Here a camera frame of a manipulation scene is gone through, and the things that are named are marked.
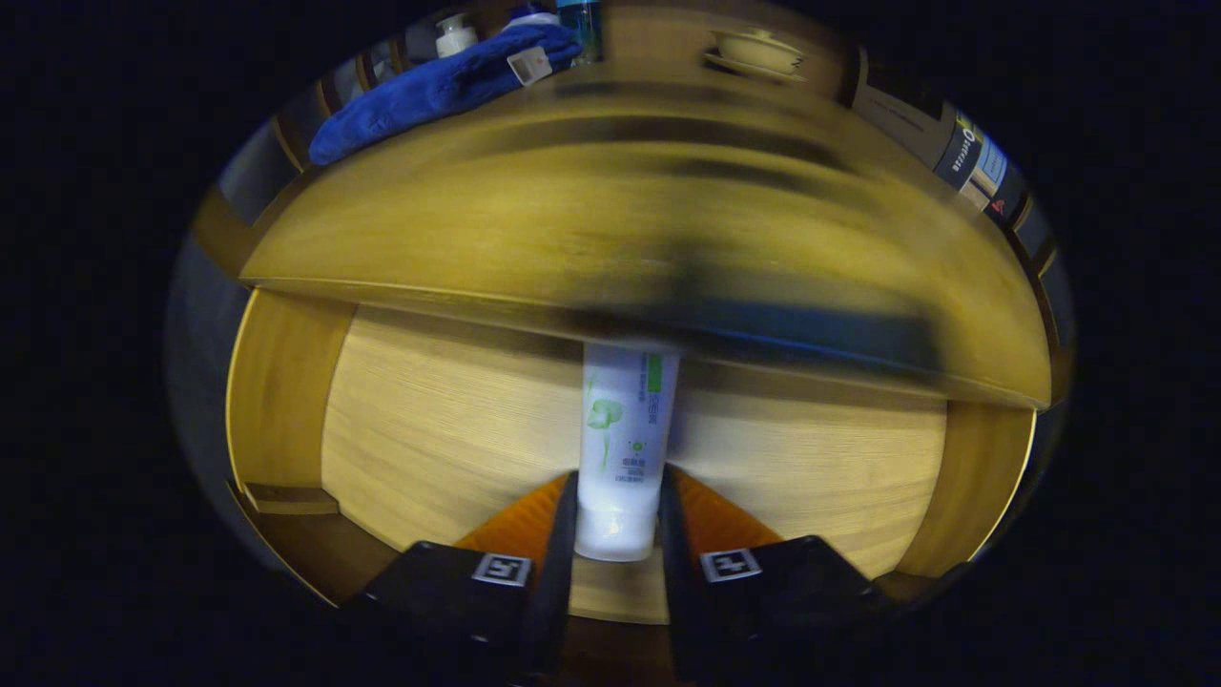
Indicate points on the teal bottle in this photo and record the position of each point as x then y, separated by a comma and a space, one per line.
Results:
582, 24

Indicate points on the white green-print tube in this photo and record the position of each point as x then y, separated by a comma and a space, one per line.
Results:
625, 448

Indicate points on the pale grey spine book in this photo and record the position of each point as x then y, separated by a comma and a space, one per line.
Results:
987, 170

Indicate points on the black spine book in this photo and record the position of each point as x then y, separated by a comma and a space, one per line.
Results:
1006, 200

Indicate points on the small blue-capped white bottle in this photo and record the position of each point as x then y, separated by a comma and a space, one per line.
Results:
534, 16

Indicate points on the white pump bottle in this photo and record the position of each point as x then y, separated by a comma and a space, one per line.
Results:
455, 38

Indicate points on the wooden countertop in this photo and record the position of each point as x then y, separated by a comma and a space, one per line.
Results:
572, 191

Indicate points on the blue towel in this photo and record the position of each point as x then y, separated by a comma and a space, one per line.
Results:
429, 91

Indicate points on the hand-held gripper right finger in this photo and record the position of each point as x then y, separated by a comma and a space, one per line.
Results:
679, 592

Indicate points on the blue spine book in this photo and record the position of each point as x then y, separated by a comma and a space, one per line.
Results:
897, 119

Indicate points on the beige lidded teacup with saucer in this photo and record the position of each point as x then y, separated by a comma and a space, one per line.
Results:
758, 52

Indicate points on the wooden drawer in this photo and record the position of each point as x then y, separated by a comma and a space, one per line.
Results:
458, 429

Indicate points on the wooden cabinet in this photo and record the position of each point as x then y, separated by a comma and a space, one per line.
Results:
217, 239

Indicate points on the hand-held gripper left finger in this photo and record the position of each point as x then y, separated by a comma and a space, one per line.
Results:
553, 592

